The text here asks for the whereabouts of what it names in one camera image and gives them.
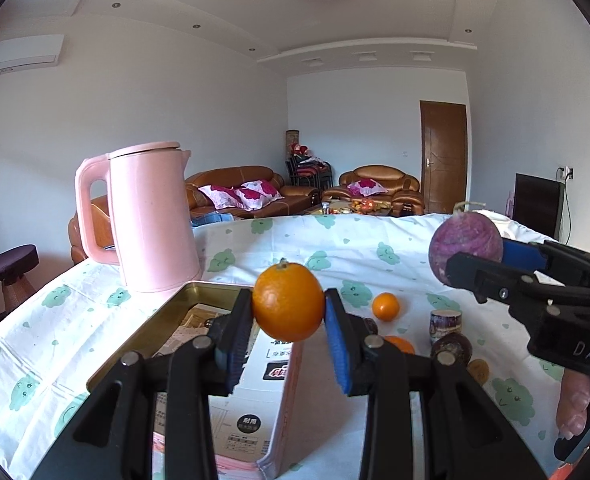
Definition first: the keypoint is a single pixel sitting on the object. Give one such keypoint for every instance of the coffee table with fruits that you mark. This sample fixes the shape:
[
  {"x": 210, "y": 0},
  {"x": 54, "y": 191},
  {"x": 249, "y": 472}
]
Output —
[{"x": 365, "y": 206}]

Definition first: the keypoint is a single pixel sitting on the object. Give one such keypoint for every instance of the long brown leather sofa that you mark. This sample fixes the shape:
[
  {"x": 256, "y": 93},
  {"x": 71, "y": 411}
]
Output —
[{"x": 246, "y": 192}]

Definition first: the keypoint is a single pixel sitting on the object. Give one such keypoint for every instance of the brown leather armchair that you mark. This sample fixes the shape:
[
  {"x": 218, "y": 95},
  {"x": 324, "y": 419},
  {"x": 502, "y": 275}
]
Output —
[{"x": 403, "y": 190}]

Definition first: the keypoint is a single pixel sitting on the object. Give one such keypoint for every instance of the pink floral cushion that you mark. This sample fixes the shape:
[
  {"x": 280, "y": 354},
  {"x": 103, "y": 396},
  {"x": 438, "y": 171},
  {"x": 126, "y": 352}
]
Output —
[{"x": 365, "y": 187}]

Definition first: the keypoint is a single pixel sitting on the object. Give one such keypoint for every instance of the stacked dark chairs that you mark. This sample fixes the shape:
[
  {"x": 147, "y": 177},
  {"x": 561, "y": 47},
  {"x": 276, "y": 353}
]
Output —
[{"x": 306, "y": 169}]

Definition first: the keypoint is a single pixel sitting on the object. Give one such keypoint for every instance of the purple round fruit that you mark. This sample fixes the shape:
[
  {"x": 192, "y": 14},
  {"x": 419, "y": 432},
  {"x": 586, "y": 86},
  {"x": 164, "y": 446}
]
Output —
[{"x": 465, "y": 231}]

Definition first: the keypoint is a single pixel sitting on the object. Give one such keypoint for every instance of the white cloud-print tablecloth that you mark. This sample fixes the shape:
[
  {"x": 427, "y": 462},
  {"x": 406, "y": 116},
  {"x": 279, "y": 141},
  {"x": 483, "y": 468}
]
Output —
[{"x": 54, "y": 342}]

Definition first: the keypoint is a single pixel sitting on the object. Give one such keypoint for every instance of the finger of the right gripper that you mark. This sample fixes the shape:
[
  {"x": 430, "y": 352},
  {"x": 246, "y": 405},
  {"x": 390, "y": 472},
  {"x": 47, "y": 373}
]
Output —
[
  {"x": 526, "y": 294},
  {"x": 568, "y": 265}
]

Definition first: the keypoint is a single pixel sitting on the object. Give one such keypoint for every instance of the dark round stool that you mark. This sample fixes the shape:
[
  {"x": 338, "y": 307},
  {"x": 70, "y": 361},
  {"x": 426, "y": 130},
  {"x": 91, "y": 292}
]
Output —
[{"x": 15, "y": 263}]

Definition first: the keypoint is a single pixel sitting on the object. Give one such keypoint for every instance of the white air conditioner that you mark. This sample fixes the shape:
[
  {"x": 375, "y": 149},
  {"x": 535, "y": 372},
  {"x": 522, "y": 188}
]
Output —
[{"x": 30, "y": 52}]

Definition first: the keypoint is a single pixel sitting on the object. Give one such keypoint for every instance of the yellow brown round fruit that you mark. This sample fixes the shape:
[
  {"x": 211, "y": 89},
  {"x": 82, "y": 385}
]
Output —
[{"x": 479, "y": 370}]

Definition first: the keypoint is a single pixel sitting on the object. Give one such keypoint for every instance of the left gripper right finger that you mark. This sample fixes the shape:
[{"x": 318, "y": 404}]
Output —
[{"x": 424, "y": 415}]

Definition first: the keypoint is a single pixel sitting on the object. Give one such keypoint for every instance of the dark brown passion fruit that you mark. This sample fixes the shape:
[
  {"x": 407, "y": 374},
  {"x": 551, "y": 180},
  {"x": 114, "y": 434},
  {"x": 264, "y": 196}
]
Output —
[{"x": 455, "y": 343}]

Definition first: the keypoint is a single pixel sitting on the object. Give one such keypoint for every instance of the right hand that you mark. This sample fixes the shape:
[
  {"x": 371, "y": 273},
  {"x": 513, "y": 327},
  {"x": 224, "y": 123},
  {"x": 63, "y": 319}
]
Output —
[{"x": 573, "y": 404}]

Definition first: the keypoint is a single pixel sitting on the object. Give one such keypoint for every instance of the brown wooden door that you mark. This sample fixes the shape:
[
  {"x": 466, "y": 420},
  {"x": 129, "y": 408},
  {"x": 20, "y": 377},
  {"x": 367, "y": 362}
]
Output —
[{"x": 444, "y": 131}]

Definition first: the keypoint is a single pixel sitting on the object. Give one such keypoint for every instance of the pink electric kettle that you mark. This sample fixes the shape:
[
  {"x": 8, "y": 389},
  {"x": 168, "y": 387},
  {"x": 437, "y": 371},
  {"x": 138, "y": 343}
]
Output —
[{"x": 149, "y": 215}]

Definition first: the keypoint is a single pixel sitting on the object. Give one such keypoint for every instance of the black television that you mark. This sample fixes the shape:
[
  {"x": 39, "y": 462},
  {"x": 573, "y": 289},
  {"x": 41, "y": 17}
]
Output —
[{"x": 538, "y": 204}]

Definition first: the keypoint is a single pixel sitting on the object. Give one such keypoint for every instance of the small mandarin orange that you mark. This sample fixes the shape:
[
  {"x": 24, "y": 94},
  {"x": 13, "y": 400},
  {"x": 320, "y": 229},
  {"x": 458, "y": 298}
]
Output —
[{"x": 385, "y": 306}]

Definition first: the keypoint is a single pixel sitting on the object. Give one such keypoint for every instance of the gold metal tin box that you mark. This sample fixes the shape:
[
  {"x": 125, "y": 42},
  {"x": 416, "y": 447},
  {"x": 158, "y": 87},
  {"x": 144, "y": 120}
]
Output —
[{"x": 249, "y": 426}]

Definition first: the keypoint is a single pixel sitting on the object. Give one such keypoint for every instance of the large orange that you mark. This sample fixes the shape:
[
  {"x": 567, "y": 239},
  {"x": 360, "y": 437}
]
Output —
[{"x": 288, "y": 302}]

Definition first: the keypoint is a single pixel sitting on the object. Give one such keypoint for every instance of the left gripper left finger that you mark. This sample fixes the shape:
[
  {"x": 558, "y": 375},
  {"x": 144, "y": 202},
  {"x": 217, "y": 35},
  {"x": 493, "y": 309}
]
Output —
[{"x": 111, "y": 434}]

